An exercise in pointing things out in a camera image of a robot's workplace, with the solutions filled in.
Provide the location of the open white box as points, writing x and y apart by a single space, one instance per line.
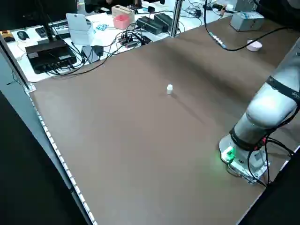
79 30

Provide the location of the pink plastic box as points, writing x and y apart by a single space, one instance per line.
121 22

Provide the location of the white vitamin bottle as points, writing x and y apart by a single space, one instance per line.
169 90

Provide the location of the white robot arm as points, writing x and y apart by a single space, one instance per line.
269 103

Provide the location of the black keyboard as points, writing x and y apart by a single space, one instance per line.
41 31

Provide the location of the black monitor stand pole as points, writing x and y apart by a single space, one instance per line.
48 28

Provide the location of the usb hub with plugs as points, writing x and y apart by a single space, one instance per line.
127 42

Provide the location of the black computer mouse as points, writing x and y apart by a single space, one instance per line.
22 35

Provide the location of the small black power adapter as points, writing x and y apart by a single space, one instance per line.
98 49

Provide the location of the aluminium table edge rail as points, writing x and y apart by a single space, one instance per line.
57 154

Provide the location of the black network switch box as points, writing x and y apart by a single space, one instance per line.
47 56

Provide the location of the blue dotted packet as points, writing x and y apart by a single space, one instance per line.
101 27

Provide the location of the white power strip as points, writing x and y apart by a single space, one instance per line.
59 26

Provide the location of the pink bowl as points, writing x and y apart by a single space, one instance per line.
254 47

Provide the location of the flat grey adapter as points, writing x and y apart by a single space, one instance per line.
90 54

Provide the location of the wooden box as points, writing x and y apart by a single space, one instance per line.
122 9

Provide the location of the black power brick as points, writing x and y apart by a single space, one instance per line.
147 23
164 20

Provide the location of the yellow and black tool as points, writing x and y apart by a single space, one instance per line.
5 36

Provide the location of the open aluminium case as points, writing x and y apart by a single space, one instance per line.
246 22

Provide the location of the aluminium frame post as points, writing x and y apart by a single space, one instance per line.
176 18

